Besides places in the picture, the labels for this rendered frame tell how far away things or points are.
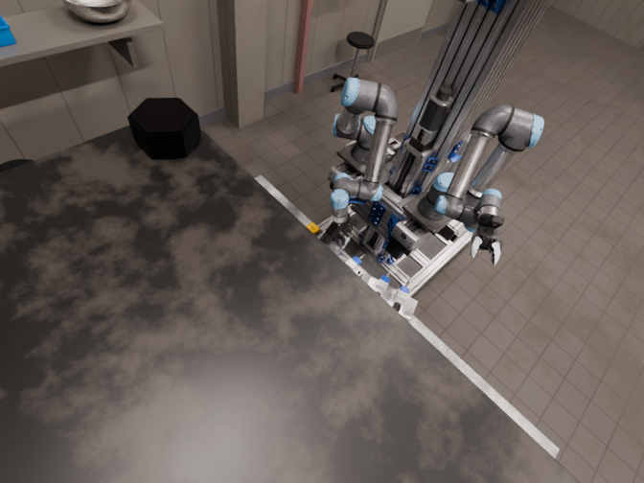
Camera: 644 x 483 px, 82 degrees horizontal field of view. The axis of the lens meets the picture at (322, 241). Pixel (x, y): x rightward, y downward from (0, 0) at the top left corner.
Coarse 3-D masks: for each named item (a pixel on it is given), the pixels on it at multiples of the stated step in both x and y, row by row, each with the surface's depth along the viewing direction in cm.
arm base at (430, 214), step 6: (426, 198) 187; (420, 204) 193; (426, 204) 187; (432, 204) 185; (420, 210) 191; (426, 210) 188; (432, 210) 186; (426, 216) 189; (432, 216) 189; (438, 216) 188; (444, 216) 190
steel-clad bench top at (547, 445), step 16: (272, 192) 217; (288, 208) 212; (304, 224) 206; (416, 320) 183; (432, 336) 179; (448, 352) 176; (464, 368) 172; (480, 384) 169; (496, 400) 166; (512, 416) 163; (528, 432) 160; (544, 448) 157
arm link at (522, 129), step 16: (512, 112) 141; (528, 112) 143; (512, 128) 142; (528, 128) 141; (512, 144) 147; (528, 144) 145; (496, 160) 156; (480, 176) 166; (496, 176) 162; (480, 192) 170
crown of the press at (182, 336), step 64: (128, 128) 60; (192, 128) 56; (0, 192) 49; (64, 192) 51; (128, 192) 52; (192, 192) 54; (256, 192) 56; (0, 256) 44; (64, 256) 45; (128, 256) 47; (192, 256) 48; (256, 256) 50; (320, 256) 51; (0, 320) 40; (64, 320) 41; (128, 320) 42; (192, 320) 43; (256, 320) 44; (320, 320) 46; (384, 320) 47; (0, 384) 37; (64, 384) 38; (128, 384) 38; (192, 384) 39; (256, 384) 40; (320, 384) 41; (384, 384) 42; (448, 384) 44; (0, 448) 34; (64, 448) 35; (128, 448) 35; (192, 448) 36; (256, 448) 37; (320, 448) 38; (384, 448) 39; (448, 448) 40; (512, 448) 41
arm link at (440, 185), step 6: (444, 174) 178; (450, 174) 178; (438, 180) 176; (444, 180) 176; (450, 180) 176; (432, 186) 181; (438, 186) 176; (444, 186) 174; (432, 192) 181; (438, 192) 178; (444, 192) 176; (432, 198) 183
